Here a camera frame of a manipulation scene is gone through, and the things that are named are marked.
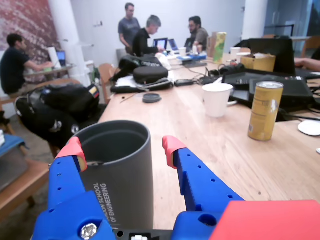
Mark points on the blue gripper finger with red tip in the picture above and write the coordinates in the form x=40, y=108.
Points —
x=200, y=182
x=67, y=200

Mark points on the wooden bench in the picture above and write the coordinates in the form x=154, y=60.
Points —
x=22, y=190

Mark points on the gray tumbler with white lettering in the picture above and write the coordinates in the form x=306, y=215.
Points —
x=130, y=180

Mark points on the blue cloth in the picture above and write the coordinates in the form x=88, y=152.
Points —
x=11, y=142

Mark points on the white paper cup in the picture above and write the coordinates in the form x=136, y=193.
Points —
x=235, y=53
x=182, y=52
x=217, y=102

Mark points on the yellow drink can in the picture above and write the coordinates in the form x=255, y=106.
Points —
x=265, y=112

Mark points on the gray round lid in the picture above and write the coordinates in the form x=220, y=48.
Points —
x=151, y=98

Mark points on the small black case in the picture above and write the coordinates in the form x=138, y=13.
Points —
x=183, y=82

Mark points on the black backpack with flag patch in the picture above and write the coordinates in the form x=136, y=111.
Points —
x=72, y=98

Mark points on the gray and black pouch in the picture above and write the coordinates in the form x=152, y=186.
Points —
x=150, y=86

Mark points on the thin wooden stick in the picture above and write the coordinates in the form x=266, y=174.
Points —
x=128, y=99

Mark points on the black oval case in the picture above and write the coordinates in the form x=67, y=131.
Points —
x=151, y=73

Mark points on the blue and white box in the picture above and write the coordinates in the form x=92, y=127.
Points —
x=192, y=58

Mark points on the brown wooden chair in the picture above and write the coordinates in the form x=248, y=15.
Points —
x=106, y=77

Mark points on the black bag with white lettering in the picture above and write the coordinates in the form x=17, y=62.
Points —
x=140, y=63

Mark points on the brown cardboard box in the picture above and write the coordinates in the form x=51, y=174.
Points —
x=258, y=62

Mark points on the yellow green carton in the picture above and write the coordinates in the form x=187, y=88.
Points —
x=220, y=47

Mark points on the laptop with blue screen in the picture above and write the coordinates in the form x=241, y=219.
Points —
x=173, y=45
x=161, y=43

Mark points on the small dark laptop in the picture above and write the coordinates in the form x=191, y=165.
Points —
x=61, y=58

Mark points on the white paper roll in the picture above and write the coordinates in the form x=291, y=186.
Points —
x=53, y=57

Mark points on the man in navy shirt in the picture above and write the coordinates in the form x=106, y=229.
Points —
x=12, y=67

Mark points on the black open laptop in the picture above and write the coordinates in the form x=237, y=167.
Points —
x=272, y=55

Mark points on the bearded man olive shirt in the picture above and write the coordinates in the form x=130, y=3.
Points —
x=200, y=35

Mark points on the gray-haired person in black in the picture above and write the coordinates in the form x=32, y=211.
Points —
x=143, y=41

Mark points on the person in black sweater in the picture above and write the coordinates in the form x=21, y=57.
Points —
x=307, y=63

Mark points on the man in gray t-shirt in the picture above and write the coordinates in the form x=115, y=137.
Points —
x=128, y=30

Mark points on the red wrist camera mount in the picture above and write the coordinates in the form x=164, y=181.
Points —
x=270, y=222

